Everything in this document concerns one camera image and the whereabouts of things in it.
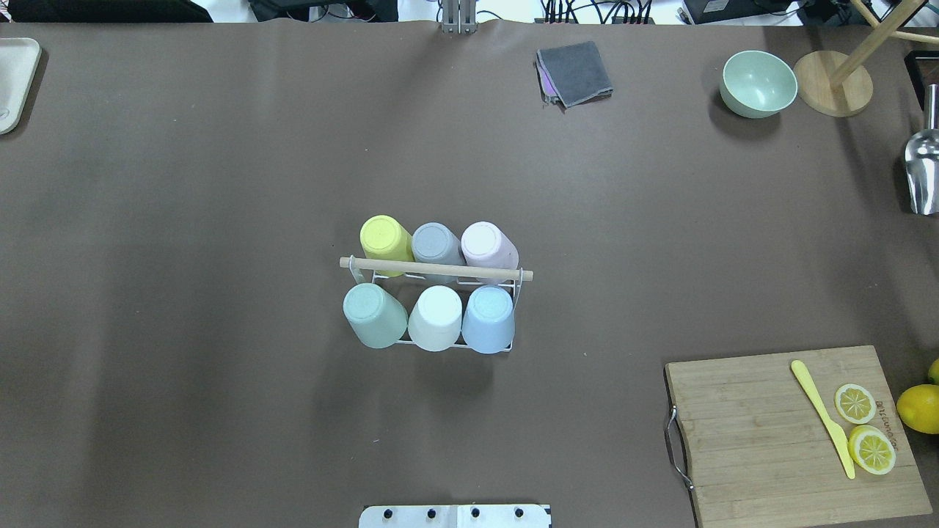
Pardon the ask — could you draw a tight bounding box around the pink plastic cup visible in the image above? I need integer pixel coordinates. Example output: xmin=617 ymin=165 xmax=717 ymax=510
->
xmin=460 ymin=221 xmax=519 ymax=270

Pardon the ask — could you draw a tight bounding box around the green plastic cup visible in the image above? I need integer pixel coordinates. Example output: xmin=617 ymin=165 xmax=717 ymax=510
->
xmin=343 ymin=283 xmax=409 ymax=350

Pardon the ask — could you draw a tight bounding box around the grey plastic cup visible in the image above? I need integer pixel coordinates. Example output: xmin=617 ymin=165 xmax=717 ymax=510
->
xmin=410 ymin=223 xmax=467 ymax=266

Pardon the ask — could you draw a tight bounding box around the blue plastic cup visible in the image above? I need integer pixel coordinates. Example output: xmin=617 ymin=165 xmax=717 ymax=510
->
xmin=461 ymin=285 xmax=516 ymax=354

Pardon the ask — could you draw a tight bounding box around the white plastic cup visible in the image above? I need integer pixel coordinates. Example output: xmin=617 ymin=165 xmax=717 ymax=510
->
xmin=408 ymin=285 xmax=463 ymax=352

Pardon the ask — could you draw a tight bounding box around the yellow plastic cup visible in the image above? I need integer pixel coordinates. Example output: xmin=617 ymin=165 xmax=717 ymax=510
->
xmin=359 ymin=215 xmax=415 ymax=262

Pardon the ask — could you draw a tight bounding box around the wooden cup tree stand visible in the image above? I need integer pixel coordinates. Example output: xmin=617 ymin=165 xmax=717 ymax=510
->
xmin=794 ymin=1 xmax=938 ymax=117

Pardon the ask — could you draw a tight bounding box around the grey folded cloth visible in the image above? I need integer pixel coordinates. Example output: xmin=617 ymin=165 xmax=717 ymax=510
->
xmin=534 ymin=40 xmax=614 ymax=109

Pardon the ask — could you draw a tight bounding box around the green ceramic bowl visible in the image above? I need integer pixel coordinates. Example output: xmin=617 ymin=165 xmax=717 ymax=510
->
xmin=719 ymin=50 xmax=798 ymax=118

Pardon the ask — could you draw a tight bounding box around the yellow plastic knife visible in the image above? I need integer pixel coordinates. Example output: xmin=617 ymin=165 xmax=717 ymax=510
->
xmin=789 ymin=359 xmax=856 ymax=479

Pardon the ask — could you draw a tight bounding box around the bamboo cutting board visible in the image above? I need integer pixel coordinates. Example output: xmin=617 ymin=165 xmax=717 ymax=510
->
xmin=665 ymin=345 xmax=933 ymax=527

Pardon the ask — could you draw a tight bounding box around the lemon half slice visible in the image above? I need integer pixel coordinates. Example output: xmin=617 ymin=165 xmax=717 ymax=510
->
xmin=847 ymin=425 xmax=896 ymax=475
xmin=833 ymin=384 xmax=877 ymax=425

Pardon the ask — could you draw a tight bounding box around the steel scoop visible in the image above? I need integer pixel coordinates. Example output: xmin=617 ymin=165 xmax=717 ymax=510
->
xmin=903 ymin=84 xmax=938 ymax=215

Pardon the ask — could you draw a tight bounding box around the yellow lemon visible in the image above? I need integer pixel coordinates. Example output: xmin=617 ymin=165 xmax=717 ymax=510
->
xmin=927 ymin=359 xmax=939 ymax=385
xmin=896 ymin=384 xmax=938 ymax=435

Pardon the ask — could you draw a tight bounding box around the beige tray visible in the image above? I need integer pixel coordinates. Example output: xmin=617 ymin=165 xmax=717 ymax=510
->
xmin=1 ymin=37 xmax=43 ymax=135

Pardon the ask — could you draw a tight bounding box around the white wire cup holder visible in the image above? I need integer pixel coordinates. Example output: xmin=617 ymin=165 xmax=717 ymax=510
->
xmin=339 ymin=255 xmax=533 ymax=355

